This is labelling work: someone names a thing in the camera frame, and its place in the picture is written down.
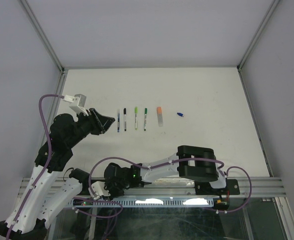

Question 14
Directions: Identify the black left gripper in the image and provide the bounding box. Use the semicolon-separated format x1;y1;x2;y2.
67;107;115;148

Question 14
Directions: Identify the blue capped pen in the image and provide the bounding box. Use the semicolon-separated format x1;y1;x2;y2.
117;109;120;133

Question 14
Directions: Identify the silver pen lime end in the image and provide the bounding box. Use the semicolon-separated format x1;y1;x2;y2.
134;106;138;130

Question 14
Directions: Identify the white pen green end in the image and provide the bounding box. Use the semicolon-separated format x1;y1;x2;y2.
143;108;148;132

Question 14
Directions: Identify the orange capped grey highlighter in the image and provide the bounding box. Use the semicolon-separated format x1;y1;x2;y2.
157;106;163;127

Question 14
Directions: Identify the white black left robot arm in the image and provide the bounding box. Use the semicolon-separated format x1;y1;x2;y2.
0;108;115;240

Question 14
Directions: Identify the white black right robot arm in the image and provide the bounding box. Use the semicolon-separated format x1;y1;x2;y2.
104;145;228;199

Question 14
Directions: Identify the small circuit board left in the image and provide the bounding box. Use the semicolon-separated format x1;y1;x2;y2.
73;198;93;207

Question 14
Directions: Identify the small circuit board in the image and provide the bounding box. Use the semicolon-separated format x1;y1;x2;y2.
73;198;93;207
213;199;230;211

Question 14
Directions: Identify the small circuit board right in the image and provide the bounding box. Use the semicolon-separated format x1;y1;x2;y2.
213;199;230;211

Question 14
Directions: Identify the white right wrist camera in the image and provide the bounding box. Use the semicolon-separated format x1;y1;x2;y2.
88;181;110;201

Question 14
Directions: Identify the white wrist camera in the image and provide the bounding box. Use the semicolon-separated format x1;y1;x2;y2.
88;181;110;201
63;94;88;116

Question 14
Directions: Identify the white slotted cable duct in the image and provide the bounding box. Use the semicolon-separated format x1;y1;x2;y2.
28;197;215;208

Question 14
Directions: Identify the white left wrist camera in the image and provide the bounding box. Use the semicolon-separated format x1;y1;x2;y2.
63;94;88;116

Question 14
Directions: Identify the aluminium table edge rail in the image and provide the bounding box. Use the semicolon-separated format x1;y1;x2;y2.
20;177;287;201

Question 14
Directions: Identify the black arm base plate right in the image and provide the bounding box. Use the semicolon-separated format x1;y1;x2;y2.
195;179;240;196

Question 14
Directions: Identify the left aluminium frame post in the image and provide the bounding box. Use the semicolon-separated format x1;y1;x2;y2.
18;0;64;73

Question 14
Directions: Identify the aluminium frame post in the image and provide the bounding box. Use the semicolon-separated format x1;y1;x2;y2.
18;0;64;73
237;0;282;72

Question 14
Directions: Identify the right aluminium frame post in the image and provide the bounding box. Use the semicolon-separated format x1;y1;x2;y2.
237;0;282;72

